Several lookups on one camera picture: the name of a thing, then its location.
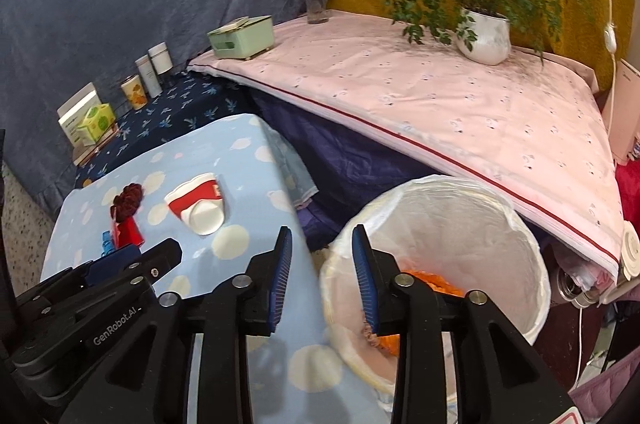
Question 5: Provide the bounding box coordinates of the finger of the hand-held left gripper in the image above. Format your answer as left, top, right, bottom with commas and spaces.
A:
16, 245, 143, 310
37, 238, 183, 320

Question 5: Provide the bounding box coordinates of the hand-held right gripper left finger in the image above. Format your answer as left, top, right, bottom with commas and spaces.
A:
62, 227, 293, 424

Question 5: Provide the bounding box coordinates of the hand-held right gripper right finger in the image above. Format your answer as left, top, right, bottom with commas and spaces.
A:
351, 224, 576, 424

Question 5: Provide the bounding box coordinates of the orange plastic wrapper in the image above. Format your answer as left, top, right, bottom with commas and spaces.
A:
362, 271, 466, 357

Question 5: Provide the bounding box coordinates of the crushed red paper cup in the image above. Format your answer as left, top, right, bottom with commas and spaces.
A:
164, 173, 227, 236

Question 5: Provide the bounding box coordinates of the white lined trash bin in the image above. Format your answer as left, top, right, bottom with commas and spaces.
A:
319, 174, 552, 405

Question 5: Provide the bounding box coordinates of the dark purple cloth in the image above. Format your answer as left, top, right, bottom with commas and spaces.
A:
250, 89, 436, 250

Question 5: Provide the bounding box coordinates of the wooden stand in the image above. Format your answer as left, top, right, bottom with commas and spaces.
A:
72, 124, 121, 167

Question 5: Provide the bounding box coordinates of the blue dotted tablecloth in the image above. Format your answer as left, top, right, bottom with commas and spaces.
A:
40, 114, 391, 424

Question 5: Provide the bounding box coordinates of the green printed box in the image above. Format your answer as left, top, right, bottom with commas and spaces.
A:
82, 103, 117, 144

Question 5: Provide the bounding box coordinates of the white folded card box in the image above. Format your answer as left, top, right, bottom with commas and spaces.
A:
56, 82, 101, 145

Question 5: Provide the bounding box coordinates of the navy floral cloth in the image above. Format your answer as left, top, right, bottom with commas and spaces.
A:
75, 72, 261, 190

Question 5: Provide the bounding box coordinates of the yellow printed can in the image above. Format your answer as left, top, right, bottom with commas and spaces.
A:
120, 74, 149, 110

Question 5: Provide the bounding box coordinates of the pink printed sheet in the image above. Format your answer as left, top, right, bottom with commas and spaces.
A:
187, 9, 628, 277

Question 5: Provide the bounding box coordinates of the white tall bottle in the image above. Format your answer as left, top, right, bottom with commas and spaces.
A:
135, 54, 162, 99

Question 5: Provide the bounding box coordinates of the white round jar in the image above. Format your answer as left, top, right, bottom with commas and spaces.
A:
148, 43, 174, 75

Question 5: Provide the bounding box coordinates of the green tissue box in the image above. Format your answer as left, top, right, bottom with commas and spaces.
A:
207, 17, 275, 60

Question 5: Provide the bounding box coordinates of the pink quilted jacket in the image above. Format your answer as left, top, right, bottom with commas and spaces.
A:
570, 354, 640, 410

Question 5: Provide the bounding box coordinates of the red cloth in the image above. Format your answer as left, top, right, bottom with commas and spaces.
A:
615, 161, 640, 225

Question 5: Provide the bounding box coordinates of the pink appliance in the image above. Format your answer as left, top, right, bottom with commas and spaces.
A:
602, 59, 640, 165

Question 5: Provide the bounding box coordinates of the white cable with switch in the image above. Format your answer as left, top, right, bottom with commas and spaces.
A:
575, 0, 621, 390

